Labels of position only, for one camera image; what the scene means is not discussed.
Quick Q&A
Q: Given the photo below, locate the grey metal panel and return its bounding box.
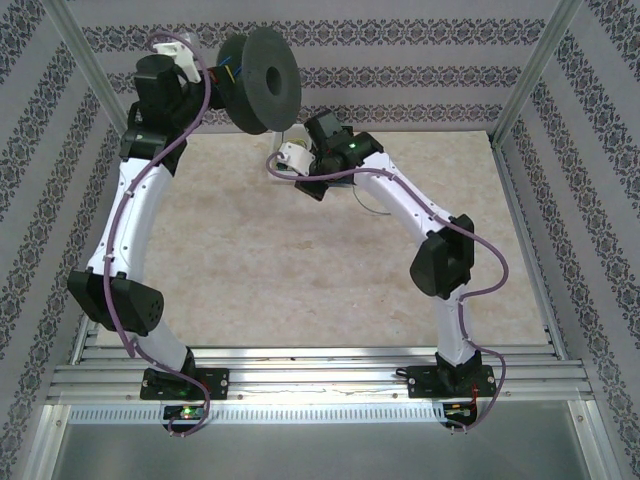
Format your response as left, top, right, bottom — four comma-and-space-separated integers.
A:
48, 422, 604, 480

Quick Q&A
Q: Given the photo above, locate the slotted grey cable duct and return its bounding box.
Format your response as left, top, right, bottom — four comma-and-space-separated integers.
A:
67, 403, 447, 426

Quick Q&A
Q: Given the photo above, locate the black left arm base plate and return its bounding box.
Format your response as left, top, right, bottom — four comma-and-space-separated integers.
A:
142, 366, 231, 402

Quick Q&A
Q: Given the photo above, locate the black cable spool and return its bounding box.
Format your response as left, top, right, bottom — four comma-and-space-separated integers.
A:
217, 24, 303, 137

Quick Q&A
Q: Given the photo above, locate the white plastic bin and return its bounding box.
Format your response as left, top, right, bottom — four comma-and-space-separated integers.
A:
266, 133, 302, 185

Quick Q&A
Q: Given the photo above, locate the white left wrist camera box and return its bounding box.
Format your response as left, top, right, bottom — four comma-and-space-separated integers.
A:
151, 33, 204, 85

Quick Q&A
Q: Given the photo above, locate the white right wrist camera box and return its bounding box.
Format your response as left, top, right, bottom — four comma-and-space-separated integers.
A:
276, 141, 318, 177

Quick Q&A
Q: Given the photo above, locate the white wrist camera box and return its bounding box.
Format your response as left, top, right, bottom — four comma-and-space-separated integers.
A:
151, 33, 204, 85
276, 141, 318, 177

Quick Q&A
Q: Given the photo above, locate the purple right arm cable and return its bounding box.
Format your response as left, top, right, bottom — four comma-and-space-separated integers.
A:
264, 151, 511, 436

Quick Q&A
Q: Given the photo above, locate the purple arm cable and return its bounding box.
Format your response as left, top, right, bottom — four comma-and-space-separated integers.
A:
264, 151, 511, 436
102, 31, 214, 438

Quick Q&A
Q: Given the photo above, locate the aluminium front rail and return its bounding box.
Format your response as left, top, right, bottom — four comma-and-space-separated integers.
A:
47, 344, 594, 402

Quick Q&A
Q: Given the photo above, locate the aluminium frame post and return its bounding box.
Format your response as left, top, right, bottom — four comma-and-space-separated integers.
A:
43, 0, 142, 151
491, 0, 584, 147

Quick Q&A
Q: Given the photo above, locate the circuit board with green light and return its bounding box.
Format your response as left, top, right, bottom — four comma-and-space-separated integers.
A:
163, 405, 207, 422

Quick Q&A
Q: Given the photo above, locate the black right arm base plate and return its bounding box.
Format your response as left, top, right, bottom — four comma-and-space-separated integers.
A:
406, 363, 498, 401

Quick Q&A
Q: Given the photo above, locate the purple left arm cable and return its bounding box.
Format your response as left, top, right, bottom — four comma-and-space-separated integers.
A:
102, 31, 214, 438

